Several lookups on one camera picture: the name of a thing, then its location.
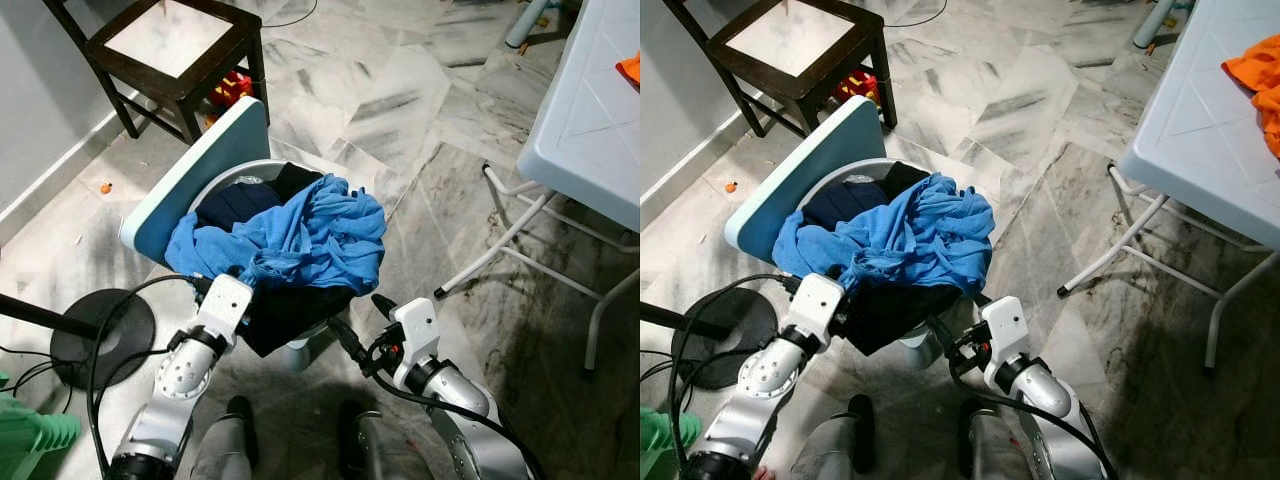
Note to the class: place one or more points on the blue garment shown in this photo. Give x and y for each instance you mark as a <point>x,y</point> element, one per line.
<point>920,240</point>
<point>310,240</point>

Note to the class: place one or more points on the black garment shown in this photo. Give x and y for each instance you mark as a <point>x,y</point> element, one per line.
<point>290,315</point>
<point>900,315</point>

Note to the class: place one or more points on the silver robot right leg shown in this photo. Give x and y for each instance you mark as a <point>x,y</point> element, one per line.
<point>1000,450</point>
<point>385,455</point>

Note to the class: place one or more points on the silver robot leg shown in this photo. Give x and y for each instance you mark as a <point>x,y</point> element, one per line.
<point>830,455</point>
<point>1000,450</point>
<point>385,455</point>
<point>225,450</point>

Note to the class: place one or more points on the navy garment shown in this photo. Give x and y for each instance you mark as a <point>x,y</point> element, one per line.
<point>850,205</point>
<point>235,205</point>

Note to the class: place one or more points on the silver robot left leg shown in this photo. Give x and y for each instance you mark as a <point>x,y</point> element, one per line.
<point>830,455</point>
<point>225,450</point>

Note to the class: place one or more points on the black round stand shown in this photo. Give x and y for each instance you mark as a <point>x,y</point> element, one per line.
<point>120,330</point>
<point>745,325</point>

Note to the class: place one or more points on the red toy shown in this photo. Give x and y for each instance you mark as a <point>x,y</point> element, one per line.
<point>858,88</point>
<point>232,88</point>

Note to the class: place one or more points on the light blue plastic table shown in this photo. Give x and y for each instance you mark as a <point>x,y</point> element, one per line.
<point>590,110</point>
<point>1200,120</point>

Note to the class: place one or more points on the green plastic stool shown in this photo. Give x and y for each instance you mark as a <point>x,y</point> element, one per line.
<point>665,450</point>
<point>35,440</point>

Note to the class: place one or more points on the dark wooden stool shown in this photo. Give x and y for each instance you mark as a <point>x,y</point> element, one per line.
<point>760,72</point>
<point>140,78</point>

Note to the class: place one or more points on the grey blue tube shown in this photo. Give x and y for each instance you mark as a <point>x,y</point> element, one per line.
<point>1155,22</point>
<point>528,22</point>

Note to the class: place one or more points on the orange cloth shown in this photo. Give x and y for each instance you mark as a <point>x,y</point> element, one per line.
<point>1260,80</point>
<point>630,70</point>

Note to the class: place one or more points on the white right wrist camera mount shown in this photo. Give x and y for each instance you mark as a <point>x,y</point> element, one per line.
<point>415,325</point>
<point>1005,325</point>

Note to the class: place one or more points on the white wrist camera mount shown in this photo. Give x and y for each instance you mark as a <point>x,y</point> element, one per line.
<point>1005,325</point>
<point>415,325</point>
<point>815,305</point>
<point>225,305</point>

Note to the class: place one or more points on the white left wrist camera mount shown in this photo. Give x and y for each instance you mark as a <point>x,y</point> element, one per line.
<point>225,305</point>
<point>815,305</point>

